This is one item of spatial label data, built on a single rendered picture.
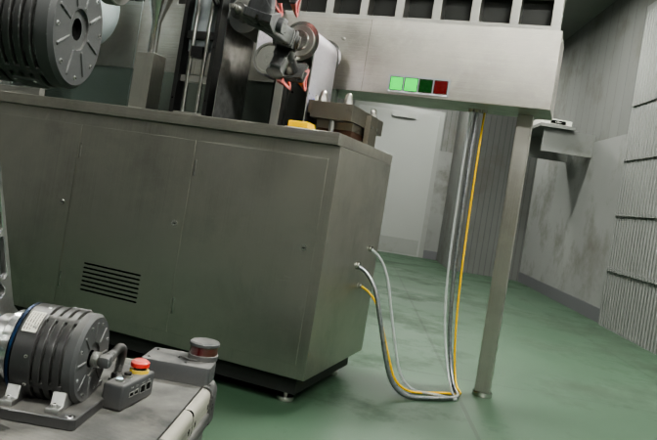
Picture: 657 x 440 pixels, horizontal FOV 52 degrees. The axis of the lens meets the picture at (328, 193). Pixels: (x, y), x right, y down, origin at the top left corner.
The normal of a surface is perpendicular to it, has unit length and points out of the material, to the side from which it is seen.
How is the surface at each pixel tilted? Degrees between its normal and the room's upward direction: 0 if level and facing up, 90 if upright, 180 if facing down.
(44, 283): 90
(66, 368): 88
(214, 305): 90
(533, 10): 90
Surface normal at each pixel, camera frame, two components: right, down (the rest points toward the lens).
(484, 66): -0.34, -0.06
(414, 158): -0.05, -0.01
